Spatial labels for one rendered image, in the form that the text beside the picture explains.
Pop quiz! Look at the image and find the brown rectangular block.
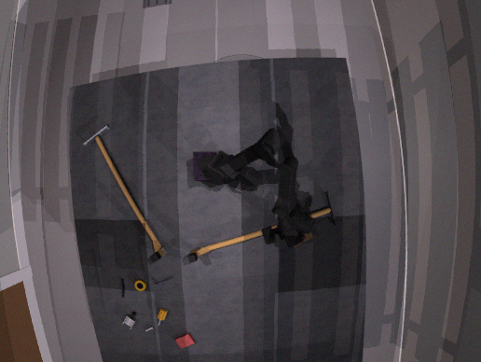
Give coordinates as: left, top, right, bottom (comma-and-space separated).
299, 233, 313, 244

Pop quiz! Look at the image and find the red block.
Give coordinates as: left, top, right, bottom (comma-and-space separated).
175, 332, 195, 349

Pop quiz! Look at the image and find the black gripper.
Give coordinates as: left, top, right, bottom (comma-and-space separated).
262, 222, 294, 244

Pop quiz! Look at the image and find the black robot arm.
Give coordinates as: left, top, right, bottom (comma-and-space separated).
198, 128, 316, 247

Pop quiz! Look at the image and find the yellow ring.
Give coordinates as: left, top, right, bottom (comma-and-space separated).
135, 279, 146, 291

